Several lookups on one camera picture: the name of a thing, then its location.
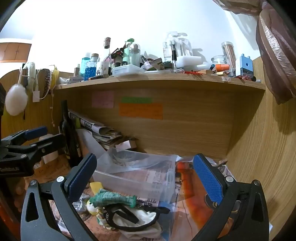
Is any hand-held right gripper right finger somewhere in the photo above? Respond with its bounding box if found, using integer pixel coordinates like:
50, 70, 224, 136
192, 153, 270, 241

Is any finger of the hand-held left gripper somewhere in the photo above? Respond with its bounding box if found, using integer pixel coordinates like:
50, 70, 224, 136
0, 126, 48, 149
30, 133, 66, 161

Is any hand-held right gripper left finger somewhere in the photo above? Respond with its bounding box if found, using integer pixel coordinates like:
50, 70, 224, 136
20, 153, 97, 241

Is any yellow sponge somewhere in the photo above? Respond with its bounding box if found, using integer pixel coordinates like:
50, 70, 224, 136
90, 182, 103, 193

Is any dark glass bottle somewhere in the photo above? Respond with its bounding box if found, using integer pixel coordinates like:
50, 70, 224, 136
60, 100, 82, 166

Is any orange printed plastic bag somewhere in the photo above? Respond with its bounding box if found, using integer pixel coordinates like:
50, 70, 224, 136
174, 160, 232, 241

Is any green knitted cloth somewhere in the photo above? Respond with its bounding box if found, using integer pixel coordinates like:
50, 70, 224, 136
90, 189, 137, 208

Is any white fluffy pompom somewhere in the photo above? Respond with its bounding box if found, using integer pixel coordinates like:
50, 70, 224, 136
5, 83, 28, 116

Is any stack of newspapers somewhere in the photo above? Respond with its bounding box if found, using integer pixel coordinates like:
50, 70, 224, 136
68, 109, 123, 149

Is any white paper slip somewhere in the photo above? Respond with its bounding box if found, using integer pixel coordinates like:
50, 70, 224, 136
115, 141, 131, 150

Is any dark patterned headband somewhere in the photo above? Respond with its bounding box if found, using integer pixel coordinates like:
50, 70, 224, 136
42, 68, 53, 96

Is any clear plastic storage box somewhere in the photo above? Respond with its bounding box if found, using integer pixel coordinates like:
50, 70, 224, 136
92, 148, 179, 205

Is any white padded headband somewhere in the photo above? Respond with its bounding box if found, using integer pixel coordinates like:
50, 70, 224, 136
23, 61, 39, 90

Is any yellow headband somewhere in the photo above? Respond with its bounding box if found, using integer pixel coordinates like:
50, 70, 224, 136
51, 65, 57, 89

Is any pink sticky note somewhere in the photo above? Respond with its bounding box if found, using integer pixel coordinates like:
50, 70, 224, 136
92, 91, 115, 109

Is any blue liquid glass bottle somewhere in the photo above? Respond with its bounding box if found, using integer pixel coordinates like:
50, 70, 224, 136
84, 61, 97, 81

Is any light blue plastic bottle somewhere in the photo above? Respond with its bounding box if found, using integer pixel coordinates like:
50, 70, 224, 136
81, 53, 91, 75

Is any orange sticky note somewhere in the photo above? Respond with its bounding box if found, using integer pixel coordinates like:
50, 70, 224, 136
119, 103, 163, 120

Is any white printed mug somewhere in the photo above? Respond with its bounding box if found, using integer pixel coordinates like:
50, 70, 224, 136
96, 61, 110, 76

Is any green sticky note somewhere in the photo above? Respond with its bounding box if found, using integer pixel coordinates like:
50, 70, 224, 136
121, 97, 153, 104

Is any white plastic tray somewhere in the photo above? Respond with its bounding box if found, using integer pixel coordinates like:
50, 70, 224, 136
112, 64, 145, 77

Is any wooden shelf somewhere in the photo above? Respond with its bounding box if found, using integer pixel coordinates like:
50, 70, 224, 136
54, 71, 266, 93

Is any clear bottle dark cap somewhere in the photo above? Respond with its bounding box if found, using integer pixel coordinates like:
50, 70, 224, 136
103, 37, 112, 62

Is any green pump bottle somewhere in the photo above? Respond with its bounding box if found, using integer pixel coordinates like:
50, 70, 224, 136
122, 38, 135, 66

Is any blue and white box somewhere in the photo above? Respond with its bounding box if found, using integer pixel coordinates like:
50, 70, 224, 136
239, 54, 253, 78

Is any round glass jar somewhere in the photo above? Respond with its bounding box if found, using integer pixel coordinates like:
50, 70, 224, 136
211, 55, 228, 70

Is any white rectangular box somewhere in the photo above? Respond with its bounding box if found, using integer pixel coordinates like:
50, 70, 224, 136
176, 55, 202, 69

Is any frosted bottle silver cap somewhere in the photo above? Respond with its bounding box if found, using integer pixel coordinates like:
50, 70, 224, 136
129, 44, 141, 68

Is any clear canister with sticks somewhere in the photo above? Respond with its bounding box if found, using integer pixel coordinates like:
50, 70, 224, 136
221, 41, 236, 77

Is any black pen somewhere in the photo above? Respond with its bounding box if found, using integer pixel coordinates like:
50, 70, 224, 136
171, 44, 177, 71

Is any clear pump bottle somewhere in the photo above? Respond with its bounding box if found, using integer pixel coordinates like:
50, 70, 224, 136
179, 32, 194, 57
163, 31, 180, 62

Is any brown curtain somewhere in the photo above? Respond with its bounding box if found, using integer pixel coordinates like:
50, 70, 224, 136
213, 0, 296, 105

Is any white cloth with black strap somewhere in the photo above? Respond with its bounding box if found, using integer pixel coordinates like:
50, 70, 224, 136
102, 204, 171, 232

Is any wooden wall cabinet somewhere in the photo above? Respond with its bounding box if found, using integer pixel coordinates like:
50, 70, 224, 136
0, 39, 32, 63

